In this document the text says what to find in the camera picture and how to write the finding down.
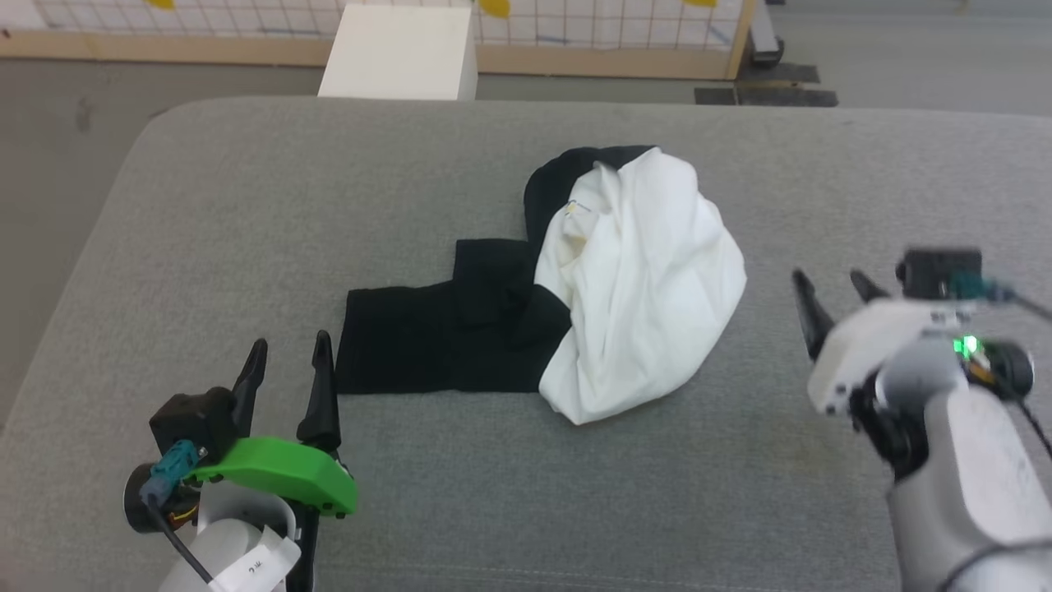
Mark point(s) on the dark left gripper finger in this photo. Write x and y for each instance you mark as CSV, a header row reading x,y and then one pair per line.
x,y
320,403
249,386

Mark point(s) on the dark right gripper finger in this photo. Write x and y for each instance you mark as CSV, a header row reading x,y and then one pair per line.
x,y
869,288
814,316

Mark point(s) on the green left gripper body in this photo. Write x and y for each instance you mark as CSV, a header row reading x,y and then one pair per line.
x,y
279,473

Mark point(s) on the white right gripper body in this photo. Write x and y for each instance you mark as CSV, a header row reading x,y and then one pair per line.
x,y
879,345

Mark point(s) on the black and white garment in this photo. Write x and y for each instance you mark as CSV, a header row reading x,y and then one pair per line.
x,y
641,279

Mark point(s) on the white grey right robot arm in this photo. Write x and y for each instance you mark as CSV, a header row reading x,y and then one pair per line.
x,y
970,477

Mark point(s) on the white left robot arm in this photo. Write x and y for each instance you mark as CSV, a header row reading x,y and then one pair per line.
x,y
238,551

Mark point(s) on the short black floor mat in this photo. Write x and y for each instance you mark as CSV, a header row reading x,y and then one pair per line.
x,y
781,72

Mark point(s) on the grey wheeled stand base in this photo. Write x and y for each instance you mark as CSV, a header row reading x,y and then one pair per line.
x,y
764,37

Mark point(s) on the wooden framed grid fence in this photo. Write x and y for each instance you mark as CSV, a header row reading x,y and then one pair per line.
x,y
246,37

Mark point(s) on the white box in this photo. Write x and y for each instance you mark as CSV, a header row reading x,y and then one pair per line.
x,y
403,53

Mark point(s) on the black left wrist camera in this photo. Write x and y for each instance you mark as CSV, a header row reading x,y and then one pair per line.
x,y
193,419

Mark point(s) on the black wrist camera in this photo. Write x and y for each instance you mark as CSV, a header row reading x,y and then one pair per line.
x,y
193,419
937,274

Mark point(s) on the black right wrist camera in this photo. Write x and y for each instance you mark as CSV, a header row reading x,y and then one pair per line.
x,y
937,274

